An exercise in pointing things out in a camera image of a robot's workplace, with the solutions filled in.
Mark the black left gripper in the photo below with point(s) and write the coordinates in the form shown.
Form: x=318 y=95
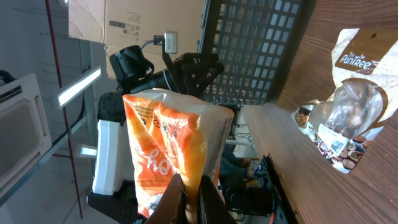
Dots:
x=192 y=73

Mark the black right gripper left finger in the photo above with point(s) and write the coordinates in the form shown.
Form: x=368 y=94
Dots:
x=171 y=207

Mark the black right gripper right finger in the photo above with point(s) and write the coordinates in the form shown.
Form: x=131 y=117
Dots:
x=212 y=209

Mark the orange snack packet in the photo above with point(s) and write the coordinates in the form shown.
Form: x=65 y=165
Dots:
x=171 y=133

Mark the beige granola bag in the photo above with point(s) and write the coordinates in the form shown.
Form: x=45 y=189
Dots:
x=364 y=70

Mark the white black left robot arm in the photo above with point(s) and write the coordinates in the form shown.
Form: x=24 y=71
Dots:
x=111 y=194

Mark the grey plastic mesh basket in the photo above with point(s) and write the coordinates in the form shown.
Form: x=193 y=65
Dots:
x=256 y=40

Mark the brown cardboard box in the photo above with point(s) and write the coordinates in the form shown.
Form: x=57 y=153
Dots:
x=122 y=23

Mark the ceiling light fixture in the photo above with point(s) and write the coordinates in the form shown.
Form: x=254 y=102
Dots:
x=79 y=85

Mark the white ceiling air conditioner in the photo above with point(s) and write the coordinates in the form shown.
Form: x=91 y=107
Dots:
x=25 y=135

